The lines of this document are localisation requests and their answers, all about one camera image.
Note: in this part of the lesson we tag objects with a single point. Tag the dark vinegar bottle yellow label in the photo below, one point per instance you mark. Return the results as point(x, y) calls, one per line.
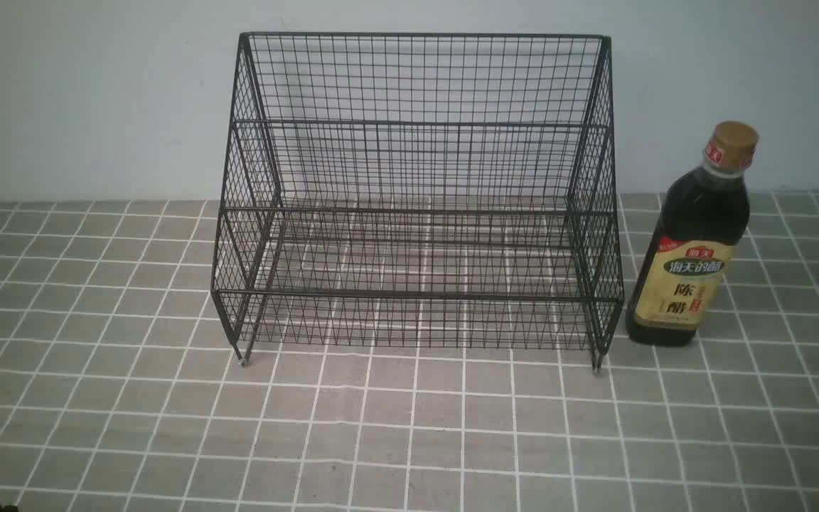
point(703, 217)

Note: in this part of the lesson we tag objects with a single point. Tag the black wire mesh rack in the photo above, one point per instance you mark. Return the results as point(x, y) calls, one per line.
point(420, 190)

